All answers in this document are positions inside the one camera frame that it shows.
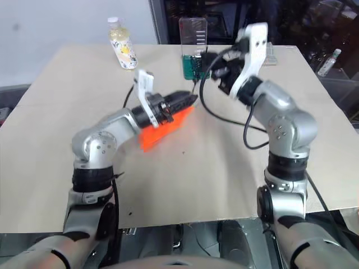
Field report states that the small clear bottle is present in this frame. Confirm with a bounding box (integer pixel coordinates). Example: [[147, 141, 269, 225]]
[[317, 48, 342, 77]]

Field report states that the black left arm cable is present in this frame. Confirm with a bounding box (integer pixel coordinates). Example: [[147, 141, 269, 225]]
[[122, 82, 137, 109]]

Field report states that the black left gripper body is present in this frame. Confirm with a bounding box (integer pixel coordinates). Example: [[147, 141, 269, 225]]
[[147, 94, 176, 127]]

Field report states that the orange plastic block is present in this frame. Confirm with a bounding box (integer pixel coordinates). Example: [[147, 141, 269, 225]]
[[137, 105, 196, 154]]

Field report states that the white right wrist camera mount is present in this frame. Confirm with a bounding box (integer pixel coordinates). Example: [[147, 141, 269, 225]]
[[229, 22, 269, 99]]

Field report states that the small clear plastic stand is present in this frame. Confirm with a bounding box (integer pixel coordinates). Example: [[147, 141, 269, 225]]
[[265, 41, 279, 67]]

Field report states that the grey robot torso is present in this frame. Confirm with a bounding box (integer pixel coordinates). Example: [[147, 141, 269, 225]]
[[92, 253, 225, 269]]

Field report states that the dark rounded cylinder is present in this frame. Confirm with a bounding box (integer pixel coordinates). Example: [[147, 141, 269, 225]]
[[217, 220, 253, 269]]

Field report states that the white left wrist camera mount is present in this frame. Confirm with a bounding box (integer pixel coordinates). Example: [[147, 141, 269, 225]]
[[133, 69, 159, 128]]

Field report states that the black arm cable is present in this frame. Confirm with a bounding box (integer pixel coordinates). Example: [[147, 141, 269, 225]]
[[198, 46, 271, 150], [122, 82, 137, 109]]

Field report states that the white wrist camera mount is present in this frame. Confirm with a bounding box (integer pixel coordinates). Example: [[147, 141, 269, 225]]
[[133, 69, 159, 128], [229, 22, 269, 99]]

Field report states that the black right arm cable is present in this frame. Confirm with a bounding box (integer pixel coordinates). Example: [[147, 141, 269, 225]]
[[198, 46, 271, 150]]

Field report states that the clear measuring cup green liquid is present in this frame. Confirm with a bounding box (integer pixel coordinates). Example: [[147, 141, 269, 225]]
[[178, 17, 209, 81]]

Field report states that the green circuit board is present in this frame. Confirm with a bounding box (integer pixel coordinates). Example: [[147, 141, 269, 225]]
[[182, 54, 208, 81]]

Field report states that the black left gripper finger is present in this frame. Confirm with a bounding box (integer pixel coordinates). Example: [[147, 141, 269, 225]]
[[171, 99, 197, 115], [168, 90, 199, 104]]

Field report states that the yellow drink bottle white cap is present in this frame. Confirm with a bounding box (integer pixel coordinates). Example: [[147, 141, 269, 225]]
[[108, 17, 139, 71]]

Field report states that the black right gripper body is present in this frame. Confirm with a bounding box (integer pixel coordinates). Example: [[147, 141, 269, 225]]
[[217, 52, 248, 95]]

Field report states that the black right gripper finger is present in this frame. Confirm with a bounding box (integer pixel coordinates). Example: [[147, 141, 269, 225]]
[[210, 68, 228, 82], [201, 51, 225, 71]]

